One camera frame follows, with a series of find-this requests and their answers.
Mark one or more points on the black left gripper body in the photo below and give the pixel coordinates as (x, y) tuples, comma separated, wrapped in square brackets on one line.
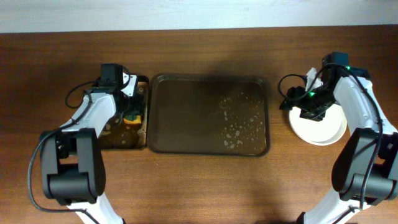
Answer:
[(133, 109)]

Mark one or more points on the dark brown serving tray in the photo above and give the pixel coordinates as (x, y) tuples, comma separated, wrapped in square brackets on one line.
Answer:
[(223, 115)]

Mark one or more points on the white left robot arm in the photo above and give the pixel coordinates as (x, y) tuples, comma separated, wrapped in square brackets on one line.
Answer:
[(71, 163)]

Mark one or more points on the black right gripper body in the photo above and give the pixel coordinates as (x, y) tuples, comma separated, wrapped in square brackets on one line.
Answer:
[(315, 109)]

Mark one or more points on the yellow green scrub sponge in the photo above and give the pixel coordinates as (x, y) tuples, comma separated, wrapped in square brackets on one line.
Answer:
[(132, 119)]

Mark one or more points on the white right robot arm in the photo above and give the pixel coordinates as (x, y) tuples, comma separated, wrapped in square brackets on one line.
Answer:
[(365, 172)]

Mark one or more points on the white plate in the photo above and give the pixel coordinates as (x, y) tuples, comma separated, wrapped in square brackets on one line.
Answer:
[(334, 121), (320, 138)]

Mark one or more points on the black tray with soapy water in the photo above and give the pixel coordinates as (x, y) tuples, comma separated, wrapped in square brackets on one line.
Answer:
[(116, 135)]

